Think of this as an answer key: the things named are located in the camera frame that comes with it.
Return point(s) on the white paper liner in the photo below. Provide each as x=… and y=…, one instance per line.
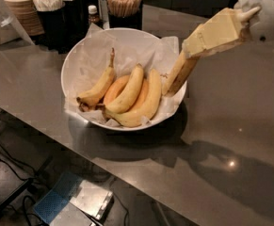
x=92, y=54

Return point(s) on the black holder back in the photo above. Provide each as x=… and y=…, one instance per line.
x=76, y=15

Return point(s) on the middle yellow banana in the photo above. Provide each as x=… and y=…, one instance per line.
x=130, y=93

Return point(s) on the stack of paper cups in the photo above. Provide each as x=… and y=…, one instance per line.
x=27, y=15

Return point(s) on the blue and silver floor device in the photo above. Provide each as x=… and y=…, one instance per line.
x=74, y=201

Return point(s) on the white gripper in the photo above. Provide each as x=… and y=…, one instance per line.
x=265, y=13

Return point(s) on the right back yellow banana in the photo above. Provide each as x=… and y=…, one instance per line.
x=147, y=110

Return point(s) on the white bowl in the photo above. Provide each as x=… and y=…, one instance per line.
x=69, y=76

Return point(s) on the black holder with sugar packets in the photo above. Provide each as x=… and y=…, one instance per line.
x=51, y=13

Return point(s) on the orange ripe banana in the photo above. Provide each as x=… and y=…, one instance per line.
x=115, y=89

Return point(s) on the large front yellow banana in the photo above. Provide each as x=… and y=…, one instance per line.
x=178, y=74

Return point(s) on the black holder with wooden stirrers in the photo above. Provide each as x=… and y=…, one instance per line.
x=125, y=13

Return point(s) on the small brown glass bottle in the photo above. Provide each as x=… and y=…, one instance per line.
x=94, y=17

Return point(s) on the leftmost yellow banana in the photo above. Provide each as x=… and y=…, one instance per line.
x=88, y=99

